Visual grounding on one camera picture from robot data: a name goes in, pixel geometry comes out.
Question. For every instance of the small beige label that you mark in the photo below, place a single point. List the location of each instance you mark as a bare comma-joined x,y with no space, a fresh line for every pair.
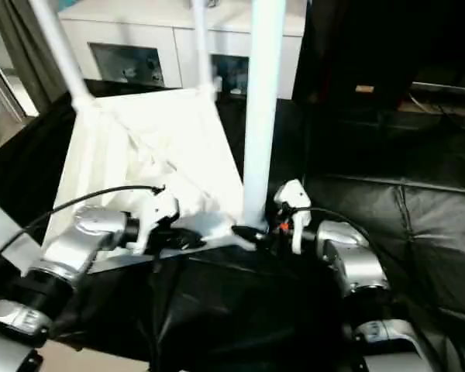
364,88

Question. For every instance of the white glass-door cabinet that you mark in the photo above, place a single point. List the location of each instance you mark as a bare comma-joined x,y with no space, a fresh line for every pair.
139,27

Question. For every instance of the black low side table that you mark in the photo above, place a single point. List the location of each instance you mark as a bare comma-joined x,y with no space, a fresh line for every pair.
445,91

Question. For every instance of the white plastic table top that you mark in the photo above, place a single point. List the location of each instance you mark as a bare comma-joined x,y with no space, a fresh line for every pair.
139,135

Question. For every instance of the black table mat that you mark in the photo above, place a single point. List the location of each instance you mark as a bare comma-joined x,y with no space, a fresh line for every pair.
391,232

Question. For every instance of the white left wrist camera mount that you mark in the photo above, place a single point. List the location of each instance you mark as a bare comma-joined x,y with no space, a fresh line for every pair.
157,209

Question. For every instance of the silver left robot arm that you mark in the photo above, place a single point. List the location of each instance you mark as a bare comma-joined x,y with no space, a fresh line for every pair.
73,240

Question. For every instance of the dark grey crumpled bundle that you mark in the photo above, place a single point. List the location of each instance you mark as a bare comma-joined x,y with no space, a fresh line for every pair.
211,3

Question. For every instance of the grey curtain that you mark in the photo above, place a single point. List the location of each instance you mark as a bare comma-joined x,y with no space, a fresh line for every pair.
23,50

